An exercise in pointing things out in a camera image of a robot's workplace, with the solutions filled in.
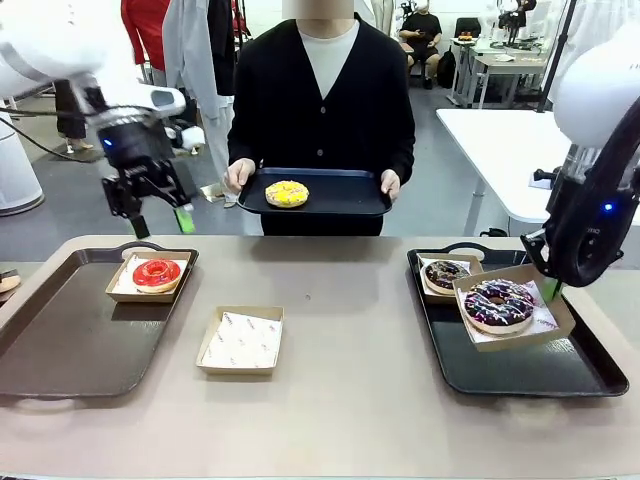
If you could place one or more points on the yellow sprinkled donut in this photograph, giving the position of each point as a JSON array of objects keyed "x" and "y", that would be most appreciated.
[{"x": 286, "y": 195}]

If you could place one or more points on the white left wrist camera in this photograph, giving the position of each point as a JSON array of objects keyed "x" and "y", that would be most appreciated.
[{"x": 189, "y": 136}]

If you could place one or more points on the red glazed donut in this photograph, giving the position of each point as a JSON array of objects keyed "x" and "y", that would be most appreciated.
[{"x": 156, "y": 276}]

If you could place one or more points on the person's right hand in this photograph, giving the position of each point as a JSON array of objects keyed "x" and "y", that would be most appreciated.
[{"x": 240, "y": 175}]

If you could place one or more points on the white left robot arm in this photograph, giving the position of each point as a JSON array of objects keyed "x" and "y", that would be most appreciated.
[{"x": 30, "y": 65}]

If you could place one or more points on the chocolate sprinkled donut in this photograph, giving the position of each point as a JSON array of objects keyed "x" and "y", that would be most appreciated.
[{"x": 445, "y": 275}]

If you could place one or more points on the red hanging garment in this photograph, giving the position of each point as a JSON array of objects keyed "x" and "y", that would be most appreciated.
[{"x": 145, "y": 30}]

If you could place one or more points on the person's right forearm black sleeve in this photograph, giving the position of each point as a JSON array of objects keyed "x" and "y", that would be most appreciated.
[{"x": 242, "y": 140}]

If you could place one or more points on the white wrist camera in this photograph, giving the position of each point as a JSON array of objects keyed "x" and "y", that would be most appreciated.
[
  {"x": 545, "y": 176},
  {"x": 189, "y": 136}
]

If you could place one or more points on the purple donut with white drizzle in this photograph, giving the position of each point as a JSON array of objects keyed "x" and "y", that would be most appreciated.
[{"x": 500, "y": 310}]

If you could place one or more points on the white cylindrical pedestal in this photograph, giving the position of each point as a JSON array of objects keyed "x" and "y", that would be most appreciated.
[{"x": 17, "y": 170}]

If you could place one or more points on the kraft paper box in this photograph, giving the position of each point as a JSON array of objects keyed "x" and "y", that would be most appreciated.
[
  {"x": 520, "y": 345},
  {"x": 235, "y": 371},
  {"x": 440, "y": 299},
  {"x": 142, "y": 298}
]

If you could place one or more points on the tan round object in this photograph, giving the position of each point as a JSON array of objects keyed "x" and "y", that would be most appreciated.
[{"x": 9, "y": 281}]

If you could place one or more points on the person's left forearm black sleeve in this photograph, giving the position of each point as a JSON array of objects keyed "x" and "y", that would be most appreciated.
[{"x": 400, "y": 145}]

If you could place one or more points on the black backpack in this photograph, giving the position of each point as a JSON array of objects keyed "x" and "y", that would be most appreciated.
[{"x": 446, "y": 70}]

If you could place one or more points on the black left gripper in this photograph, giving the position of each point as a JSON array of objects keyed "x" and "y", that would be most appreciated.
[{"x": 132, "y": 147}]

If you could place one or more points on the black serving tray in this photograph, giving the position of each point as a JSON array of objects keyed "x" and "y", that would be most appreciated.
[{"x": 345, "y": 197}]

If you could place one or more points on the person in black cardigan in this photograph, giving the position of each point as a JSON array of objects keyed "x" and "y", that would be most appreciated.
[{"x": 280, "y": 90}]

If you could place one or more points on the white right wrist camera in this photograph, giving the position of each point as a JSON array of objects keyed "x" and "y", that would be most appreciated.
[{"x": 545, "y": 176}]

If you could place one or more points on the black hanging garment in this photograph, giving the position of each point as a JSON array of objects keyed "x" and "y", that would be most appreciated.
[{"x": 222, "y": 50}]

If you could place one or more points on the large white table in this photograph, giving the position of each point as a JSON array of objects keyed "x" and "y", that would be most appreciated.
[{"x": 505, "y": 160}]

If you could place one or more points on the black slanted pole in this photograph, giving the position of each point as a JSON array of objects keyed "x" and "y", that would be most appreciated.
[{"x": 555, "y": 55}]

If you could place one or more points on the bystander in dark clothes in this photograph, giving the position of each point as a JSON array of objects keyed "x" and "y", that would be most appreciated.
[{"x": 70, "y": 120}]

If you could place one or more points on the white hanging trousers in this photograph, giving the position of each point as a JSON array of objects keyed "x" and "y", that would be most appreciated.
[{"x": 217, "y": 145}]

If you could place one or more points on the grey hanging shirt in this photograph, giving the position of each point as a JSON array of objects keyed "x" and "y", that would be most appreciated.
[{"x": 195, "y": 55}]

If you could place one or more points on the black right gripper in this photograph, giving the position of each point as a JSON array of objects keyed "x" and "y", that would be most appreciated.
[{"x": 607, "y": 220}]

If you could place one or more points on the person's left hand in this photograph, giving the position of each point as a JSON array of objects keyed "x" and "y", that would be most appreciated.
[{"x": 391, "y": 185}]

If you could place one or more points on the brown plastic tray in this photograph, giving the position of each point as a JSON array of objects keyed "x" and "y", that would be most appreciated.
[{"x": 75, "y": 340}]

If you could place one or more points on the gold paper on floor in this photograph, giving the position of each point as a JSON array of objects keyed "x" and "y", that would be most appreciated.
[{"x": 212, "y": 194}]

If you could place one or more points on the grey work desk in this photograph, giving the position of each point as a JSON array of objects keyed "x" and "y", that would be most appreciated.
[{"x": 492, "y": 62}]

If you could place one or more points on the seated person in black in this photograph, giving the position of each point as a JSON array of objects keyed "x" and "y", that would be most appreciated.
[{"x": 421, "y": 35}]

